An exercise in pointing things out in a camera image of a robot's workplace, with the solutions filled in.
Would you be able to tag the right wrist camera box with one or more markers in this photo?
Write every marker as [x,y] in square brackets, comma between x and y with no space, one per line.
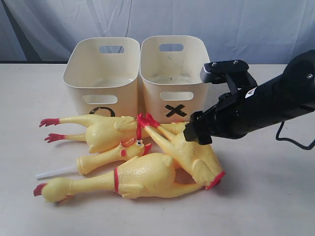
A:
[233,72]

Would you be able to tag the whole yellow rubber chicken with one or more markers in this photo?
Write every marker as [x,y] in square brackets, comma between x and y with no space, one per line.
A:
[102,133]

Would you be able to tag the cream bin marked O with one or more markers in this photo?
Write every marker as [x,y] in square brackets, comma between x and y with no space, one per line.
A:
[101,76]

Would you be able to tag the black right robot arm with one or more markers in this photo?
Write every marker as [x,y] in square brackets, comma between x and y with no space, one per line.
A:
[288,95]

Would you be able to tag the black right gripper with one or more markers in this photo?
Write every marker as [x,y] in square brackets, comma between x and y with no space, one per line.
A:
[233,116]

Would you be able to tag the large yellow rubber chicken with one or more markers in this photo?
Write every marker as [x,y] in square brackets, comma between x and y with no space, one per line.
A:
[151,175]

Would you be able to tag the severed rubber chicken head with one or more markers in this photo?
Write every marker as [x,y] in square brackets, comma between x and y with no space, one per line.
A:
[85,164]

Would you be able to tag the headless yellow rubber chicken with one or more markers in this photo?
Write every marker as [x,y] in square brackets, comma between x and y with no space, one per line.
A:
[198,160]

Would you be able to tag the cream bin marked X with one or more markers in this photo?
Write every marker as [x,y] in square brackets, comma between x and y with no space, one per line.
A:
[170,68]

